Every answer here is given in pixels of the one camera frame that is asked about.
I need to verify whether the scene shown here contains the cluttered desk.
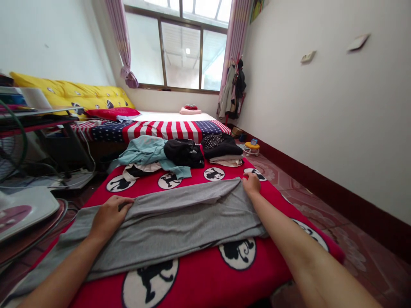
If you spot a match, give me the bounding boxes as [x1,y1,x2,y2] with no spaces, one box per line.
[0,74,98,182]

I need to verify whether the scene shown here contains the crumpled black garment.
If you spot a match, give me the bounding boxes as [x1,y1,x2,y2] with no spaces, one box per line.
[163,138,206,169]

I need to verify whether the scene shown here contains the yellow cushioned headboard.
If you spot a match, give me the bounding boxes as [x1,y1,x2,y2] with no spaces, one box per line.
[9,71,136,121]

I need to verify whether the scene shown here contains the red pillow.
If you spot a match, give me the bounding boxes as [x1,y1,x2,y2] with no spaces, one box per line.
[84,107,142,122]

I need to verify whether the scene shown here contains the pink curtain hanging straight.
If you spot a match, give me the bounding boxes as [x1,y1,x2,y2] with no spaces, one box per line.
[217,0,255,111]

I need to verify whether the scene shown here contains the white wall switch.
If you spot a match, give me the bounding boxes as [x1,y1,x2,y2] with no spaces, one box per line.
[346,33,371,52]

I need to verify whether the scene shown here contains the white power strip with cables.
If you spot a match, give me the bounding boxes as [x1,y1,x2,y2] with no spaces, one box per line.
[48,165,98,190]

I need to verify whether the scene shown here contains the white and black garment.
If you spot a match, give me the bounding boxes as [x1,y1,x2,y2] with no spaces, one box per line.
[123,161,162,181]

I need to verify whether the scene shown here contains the rack of hanging clothes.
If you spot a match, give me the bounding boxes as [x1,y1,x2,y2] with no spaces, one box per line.
[216,59,247,122]

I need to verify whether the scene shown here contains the stack of folded dark clothes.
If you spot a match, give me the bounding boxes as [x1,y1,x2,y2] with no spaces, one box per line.
[201,133,245,168]

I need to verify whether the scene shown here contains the person's right hand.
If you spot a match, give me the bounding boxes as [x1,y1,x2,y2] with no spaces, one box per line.
[241,171,262,199]

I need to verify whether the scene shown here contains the stars and stripes blanket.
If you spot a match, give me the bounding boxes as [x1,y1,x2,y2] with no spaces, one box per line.
[70,120,232,144]

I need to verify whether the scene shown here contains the pink folded cloth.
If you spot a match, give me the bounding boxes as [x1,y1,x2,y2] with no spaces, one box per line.
[179,104,203,116]

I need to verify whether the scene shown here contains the window with metal frame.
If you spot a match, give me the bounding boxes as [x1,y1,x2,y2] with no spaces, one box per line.
[123,0,232,95]

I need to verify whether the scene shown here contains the person's left hand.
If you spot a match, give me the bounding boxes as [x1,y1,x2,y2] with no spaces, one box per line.
[91,195,136,239]

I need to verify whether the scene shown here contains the wall poster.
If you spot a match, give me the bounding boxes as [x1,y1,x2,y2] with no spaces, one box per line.
[249,0,268,25]

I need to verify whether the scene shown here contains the person's left fingers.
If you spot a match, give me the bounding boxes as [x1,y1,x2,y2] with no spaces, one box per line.
[108,195,136,213]

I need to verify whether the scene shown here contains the small yellow and white stool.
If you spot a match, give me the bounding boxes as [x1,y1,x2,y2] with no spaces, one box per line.
[242,142,261,157]

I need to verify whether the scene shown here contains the grey knit garment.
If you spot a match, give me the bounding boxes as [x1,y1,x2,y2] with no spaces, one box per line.
[9,177,271,299]

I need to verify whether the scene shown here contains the teal garment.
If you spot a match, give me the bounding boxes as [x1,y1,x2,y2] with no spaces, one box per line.
[116,134,193,180]

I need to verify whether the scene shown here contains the red monkey print blanket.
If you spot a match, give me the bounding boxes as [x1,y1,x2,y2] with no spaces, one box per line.
[30,153,347,308]

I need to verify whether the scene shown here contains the white mattress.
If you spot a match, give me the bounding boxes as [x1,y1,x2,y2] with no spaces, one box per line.
[131,110,220,123]

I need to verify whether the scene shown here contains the pink curtain tied back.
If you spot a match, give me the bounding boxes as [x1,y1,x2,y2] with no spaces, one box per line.
[104,0,140,89]

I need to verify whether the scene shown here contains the green standing fan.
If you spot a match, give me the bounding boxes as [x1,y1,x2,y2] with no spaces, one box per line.
[0,98,30,184]

